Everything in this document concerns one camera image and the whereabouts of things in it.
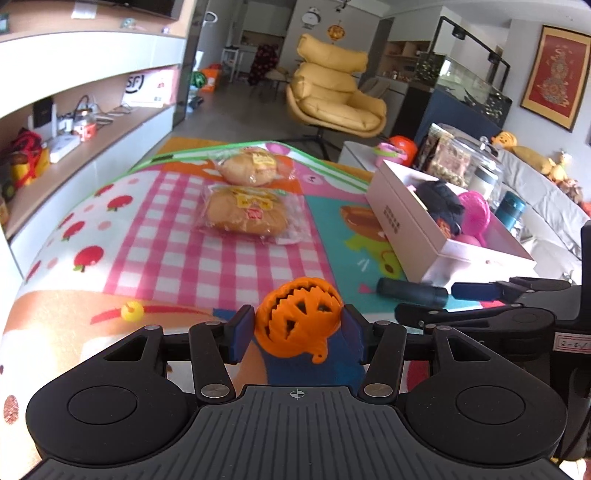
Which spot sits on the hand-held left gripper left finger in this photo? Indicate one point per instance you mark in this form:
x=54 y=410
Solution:
x=242 y=332

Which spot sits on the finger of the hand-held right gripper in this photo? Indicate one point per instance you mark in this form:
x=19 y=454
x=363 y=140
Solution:
x=489 y=317
x=473 y=291

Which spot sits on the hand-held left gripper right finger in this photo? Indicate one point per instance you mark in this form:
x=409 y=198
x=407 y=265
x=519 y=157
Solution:
x=351 y=332

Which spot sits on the pink pig toy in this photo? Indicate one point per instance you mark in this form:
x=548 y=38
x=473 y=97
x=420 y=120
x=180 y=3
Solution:
x=470 y=240

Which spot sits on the orange pumpkin toy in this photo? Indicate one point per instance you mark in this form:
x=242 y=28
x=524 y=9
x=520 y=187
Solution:
x=298 y=316

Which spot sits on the dark teal cylinder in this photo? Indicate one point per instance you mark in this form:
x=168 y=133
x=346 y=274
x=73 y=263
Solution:
x=408 y=292

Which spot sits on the pink plastic basket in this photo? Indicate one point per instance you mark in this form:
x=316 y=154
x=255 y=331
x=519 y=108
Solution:
x=475 y=212

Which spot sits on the black plush toy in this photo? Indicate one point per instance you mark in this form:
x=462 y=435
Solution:
x=438 y=203

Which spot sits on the pink cardboard box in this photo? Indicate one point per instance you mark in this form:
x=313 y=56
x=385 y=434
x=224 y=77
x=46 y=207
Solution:
x=401 y=217

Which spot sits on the teal thermos bottle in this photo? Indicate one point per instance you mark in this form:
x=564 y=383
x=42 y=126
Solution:
x=511 y=210

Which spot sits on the grey sofa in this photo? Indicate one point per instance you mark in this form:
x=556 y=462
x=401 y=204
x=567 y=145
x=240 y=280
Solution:
x=549 y=217

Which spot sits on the colourful printed play mat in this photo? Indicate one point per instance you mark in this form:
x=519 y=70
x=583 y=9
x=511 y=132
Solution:
x=161 y=254

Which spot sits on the large wrapped bread bun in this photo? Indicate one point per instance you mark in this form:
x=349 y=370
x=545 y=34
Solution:
x=249 y=212

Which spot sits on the glass jar with lid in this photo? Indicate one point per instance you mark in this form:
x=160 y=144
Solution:
x=480 y=170

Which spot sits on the clear snack bags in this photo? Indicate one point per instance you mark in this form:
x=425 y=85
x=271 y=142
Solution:
x=441 y=150

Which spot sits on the group of plush toys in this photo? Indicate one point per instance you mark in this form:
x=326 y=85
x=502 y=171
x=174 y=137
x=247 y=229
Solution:
x=570 y=177

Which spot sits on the yellow plush toy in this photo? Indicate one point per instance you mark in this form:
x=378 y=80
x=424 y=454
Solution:
x=504 y=140

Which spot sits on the orange round toy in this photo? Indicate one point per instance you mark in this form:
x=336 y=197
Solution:
x=404 y=147

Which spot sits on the small wrapped bread bun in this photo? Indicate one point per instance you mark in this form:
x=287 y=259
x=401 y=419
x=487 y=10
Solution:
x=254 y=168

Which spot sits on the pink and green toy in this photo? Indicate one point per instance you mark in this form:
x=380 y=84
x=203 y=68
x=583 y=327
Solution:
x=388 y=151

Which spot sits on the glass fish tank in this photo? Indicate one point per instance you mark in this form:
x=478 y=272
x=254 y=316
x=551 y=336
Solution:
x=466 y=83

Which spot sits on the yellow leather armchair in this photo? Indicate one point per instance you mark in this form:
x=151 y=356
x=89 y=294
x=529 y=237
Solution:
x=332 y=92

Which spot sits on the orange carton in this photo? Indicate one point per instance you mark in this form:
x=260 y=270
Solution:
x=211 y=81

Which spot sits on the white flat box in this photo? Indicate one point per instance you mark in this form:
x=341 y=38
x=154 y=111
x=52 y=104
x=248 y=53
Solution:
x=64 y=147

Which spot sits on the watermelon ball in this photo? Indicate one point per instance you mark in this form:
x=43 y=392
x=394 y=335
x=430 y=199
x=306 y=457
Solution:
x=198 y=79

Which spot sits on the small jar with orange label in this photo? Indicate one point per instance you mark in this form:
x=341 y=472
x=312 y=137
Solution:
x=85 y=127

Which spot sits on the white and pink courier envelope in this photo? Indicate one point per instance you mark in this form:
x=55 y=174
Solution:
x=150 y=87

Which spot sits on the dark red patterned blanket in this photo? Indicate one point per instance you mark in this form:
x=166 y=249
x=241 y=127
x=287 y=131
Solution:
x=263 y=64

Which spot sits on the white stool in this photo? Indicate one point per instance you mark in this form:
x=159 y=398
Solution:
x=231 y=60

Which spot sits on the red and yellow bag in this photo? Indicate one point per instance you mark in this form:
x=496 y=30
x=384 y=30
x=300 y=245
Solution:
x=30 y=159

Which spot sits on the white and wood shelf unit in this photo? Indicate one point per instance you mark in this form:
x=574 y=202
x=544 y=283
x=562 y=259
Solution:
x=87 y=83

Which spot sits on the black router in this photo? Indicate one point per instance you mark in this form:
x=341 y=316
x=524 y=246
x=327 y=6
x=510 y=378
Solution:
x=44 y=115

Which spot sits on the orange hanging ornament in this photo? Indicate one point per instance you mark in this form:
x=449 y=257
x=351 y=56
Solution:
x=335 y=31

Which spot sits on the black television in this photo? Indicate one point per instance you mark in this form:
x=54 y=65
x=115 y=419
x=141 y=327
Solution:
x=147 y=7

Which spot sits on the red framed wall poster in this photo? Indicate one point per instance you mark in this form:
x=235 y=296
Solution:
x=556 y=76

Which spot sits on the white wall clock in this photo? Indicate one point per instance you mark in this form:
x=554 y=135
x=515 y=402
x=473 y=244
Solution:
x=311 y=16

